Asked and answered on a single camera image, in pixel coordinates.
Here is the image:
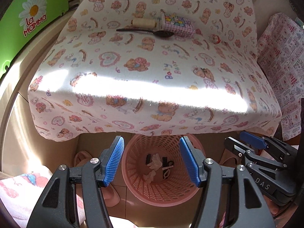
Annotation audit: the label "pink slipper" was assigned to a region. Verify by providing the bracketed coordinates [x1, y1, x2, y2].
[101, 184, 121, 207]
[73, 151, 92, 167]

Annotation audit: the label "black scissors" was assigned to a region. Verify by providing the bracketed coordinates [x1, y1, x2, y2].
[162, 157, 174, 179]

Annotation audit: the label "bear print cloth cover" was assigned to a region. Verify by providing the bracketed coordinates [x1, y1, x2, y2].
[28, 0, 281, 142]

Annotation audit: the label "black wrapper strip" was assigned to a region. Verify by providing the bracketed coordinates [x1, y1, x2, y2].
[145, 154, 151, 165]

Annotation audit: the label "right hand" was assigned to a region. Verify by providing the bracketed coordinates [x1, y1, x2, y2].
[268, 202, 280, 216]

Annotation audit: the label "pastel patterned small box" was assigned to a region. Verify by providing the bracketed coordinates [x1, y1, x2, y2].
[161, 13, 196, 38]

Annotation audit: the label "green La Mamma storage box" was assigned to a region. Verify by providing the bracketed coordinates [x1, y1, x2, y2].
[1, 0, 69, 75]

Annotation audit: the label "pink plastic waste basket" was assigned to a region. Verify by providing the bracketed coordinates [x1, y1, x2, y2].
[122, 135, 198, 207]

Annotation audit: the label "pink print cloth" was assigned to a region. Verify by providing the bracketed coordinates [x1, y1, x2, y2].
[257, 13, 303, 141]

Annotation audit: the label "cream thread spool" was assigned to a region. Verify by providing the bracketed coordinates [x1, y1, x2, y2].
[131, 18, 157, 29]

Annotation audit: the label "white tissue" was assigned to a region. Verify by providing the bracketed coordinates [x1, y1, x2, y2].
[147, 153, 162, 171]

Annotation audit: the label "white paper tube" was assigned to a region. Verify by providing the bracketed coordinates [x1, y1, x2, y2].
[142, 170, 156, 184]

